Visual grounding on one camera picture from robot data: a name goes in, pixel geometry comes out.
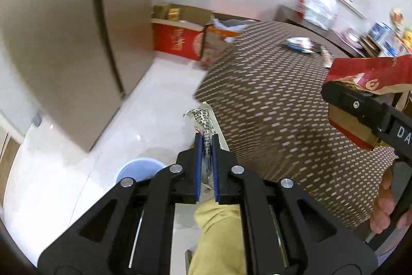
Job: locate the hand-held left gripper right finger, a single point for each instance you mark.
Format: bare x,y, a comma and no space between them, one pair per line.
215,172

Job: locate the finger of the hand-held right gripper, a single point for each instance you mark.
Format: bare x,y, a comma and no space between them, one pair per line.
354,102

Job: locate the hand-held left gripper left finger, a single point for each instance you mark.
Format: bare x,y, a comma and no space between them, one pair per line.
198,172

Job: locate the red brown paper bag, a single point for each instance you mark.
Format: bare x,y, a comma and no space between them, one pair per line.
370,68

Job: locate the silver checkered wrapper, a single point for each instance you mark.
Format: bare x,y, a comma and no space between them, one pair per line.
202,118

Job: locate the blue plastic bin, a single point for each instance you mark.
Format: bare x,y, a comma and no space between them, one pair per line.
138,168

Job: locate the person's right hand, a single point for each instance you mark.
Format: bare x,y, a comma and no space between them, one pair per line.
383,207

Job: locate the black sauce packet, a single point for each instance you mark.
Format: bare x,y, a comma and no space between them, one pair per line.
323,52

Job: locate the person's yellow trouser leg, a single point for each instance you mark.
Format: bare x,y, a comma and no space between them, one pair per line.
219,239

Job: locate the row of books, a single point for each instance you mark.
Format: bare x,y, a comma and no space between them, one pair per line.
386,39

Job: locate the dark wooden sideboard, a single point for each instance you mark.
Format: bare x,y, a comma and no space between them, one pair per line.
322,33

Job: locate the blue white wrapper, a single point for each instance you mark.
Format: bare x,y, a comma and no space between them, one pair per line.
299,44

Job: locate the brown dotted tablecloth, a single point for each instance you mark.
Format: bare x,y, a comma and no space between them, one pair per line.
273,107

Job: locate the white plastic bag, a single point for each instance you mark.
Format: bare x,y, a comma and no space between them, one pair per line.
317,7

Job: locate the printed orange carton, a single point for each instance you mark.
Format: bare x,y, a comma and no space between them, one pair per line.
214,43

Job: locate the red cardboard box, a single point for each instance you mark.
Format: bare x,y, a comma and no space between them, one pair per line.
175,39

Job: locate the clear plastic bag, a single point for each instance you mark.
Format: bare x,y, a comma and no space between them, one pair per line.
231,23

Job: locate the brown cardboard box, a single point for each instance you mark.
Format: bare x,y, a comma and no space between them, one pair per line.
193,13

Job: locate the yellow small box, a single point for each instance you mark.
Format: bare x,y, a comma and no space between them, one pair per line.
173,14

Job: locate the beige refrigerator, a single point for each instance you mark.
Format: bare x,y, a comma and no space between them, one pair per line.
64,36

